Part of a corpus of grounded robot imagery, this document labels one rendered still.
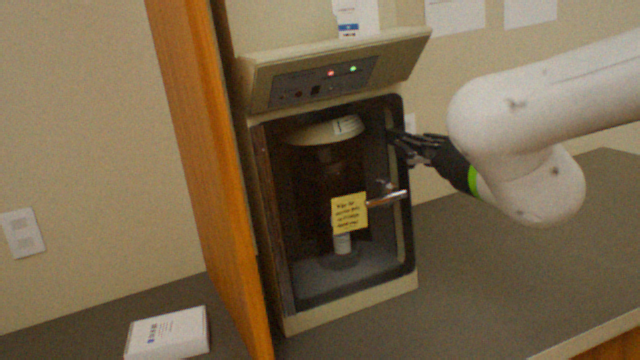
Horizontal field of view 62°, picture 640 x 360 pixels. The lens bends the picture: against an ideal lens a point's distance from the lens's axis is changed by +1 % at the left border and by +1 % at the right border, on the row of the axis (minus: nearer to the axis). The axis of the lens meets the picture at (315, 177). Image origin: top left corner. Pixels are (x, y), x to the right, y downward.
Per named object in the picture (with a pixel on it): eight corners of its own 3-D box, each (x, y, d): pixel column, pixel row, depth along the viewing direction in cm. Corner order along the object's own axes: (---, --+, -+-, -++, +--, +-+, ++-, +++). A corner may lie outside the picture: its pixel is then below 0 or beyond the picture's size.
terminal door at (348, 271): (286, 316, 106) (251, 124, 93) (415, 270, 117) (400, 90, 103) (287, 318, 106) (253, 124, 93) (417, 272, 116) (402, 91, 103)
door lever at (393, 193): (355, 204, 105) (354, 192, 104) (396, 192, 108) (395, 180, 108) (368, 212, 101) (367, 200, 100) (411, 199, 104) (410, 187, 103)
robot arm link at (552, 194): (563, 258, 68) (618, 194, 69) (518, 196, 62) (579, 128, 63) (487, 221, 80) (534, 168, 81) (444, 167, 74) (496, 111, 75)
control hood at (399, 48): (244, 113, 93) (233, 55, 89) (402, 79, 104) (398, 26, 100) (264, 124, 83) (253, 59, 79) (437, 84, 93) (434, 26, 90)
